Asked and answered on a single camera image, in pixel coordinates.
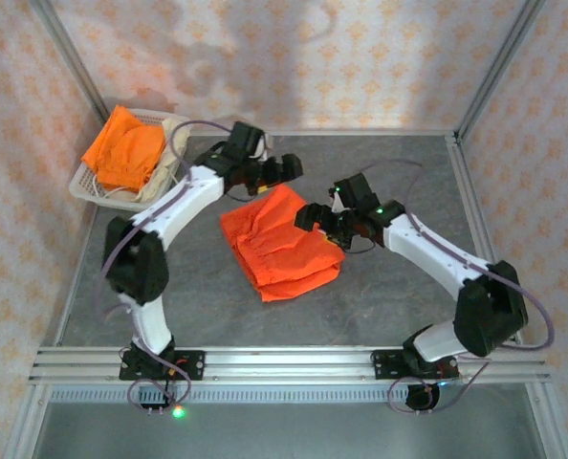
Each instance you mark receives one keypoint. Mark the orange shorts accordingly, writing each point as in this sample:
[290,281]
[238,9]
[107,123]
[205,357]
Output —
[274,248]
[126,153]

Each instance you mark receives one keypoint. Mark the aluminium frame leg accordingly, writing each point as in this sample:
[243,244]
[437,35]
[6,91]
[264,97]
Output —
[549,421]
[26,421]

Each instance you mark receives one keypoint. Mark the aluminium table side rail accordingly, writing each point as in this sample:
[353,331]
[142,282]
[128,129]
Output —
[76,277]
[461,162]

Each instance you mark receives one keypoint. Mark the aluminium frame post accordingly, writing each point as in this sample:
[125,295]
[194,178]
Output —
[68,52]
[509,52]

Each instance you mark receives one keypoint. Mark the wide aluminium base rail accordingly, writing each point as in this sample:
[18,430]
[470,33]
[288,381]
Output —
[289,365]

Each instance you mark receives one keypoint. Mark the black round base cover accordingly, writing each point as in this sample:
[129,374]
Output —
[422,397]

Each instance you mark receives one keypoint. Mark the white plastic mesh basket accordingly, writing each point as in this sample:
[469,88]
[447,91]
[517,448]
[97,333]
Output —
[80,184]

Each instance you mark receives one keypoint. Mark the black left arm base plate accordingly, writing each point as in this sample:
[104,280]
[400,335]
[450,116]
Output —
[195,363]

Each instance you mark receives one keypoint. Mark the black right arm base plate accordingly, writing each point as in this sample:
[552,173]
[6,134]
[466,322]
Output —
[382,365]

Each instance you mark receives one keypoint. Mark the beige shorts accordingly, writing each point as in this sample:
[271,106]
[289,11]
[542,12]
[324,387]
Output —
[162,179]

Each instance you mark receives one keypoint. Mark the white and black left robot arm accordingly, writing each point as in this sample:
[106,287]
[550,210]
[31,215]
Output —
[188,196]

